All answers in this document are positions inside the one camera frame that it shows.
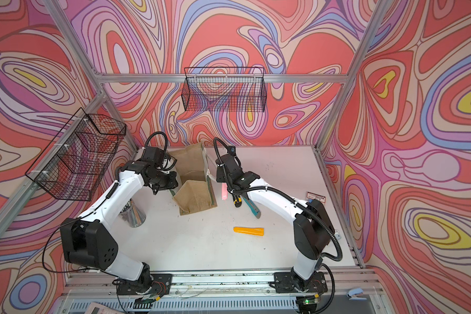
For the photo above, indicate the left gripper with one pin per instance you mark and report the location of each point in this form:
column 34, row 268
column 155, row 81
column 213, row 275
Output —
column 173, row 184

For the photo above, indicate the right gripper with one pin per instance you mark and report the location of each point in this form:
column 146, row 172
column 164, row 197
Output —
column 220, row 176

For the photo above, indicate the pink utility knife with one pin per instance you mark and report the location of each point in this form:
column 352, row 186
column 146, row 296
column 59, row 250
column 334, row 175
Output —
column 224, row 191

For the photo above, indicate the teal utility knife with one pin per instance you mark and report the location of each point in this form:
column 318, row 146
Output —
column 254, row 209

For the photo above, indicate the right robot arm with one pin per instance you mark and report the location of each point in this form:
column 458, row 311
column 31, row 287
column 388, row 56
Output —
column 314, row 234

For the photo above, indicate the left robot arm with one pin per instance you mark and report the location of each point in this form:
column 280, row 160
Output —
column 87, row 240

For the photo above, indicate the orange utility knife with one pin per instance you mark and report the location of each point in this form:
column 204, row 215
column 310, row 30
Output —
column 249, row 231

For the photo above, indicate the metal cup of pens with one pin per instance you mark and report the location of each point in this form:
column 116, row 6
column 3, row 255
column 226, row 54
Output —
column 132, row 215

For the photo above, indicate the blade refill package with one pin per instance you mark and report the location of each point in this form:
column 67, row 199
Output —
column 314, row 196

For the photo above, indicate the small blue stapler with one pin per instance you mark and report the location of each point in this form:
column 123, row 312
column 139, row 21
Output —
column 356, row 294

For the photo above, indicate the back wire basket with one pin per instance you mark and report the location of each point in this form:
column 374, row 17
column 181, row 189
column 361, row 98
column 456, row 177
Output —
column 224, row 89

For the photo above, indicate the wire basket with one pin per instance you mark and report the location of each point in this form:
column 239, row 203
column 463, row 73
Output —
column 75, row 166
column 224, row 89

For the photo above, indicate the left wire basket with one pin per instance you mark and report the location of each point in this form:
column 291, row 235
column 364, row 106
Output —
column 75, row 166

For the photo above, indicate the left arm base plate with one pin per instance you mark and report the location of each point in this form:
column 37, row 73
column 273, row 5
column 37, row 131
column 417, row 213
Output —
column 158, row 284

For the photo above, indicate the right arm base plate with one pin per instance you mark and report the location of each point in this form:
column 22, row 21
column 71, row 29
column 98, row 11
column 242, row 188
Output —
column 289, row 282

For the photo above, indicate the aluminium front rail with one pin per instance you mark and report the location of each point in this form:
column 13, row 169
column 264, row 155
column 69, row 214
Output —
column 235, row 291

